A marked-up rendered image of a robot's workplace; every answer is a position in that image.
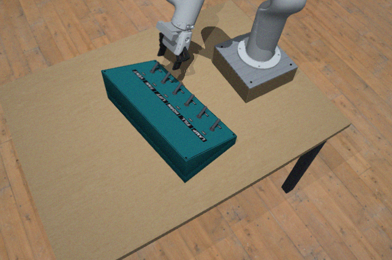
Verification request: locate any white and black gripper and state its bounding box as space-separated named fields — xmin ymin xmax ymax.
xmin=157 ymin=29 xmax=192 ymax=70

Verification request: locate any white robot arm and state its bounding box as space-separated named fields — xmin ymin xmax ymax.
xmin=156 ymin=0 xmax=307 ymax=70

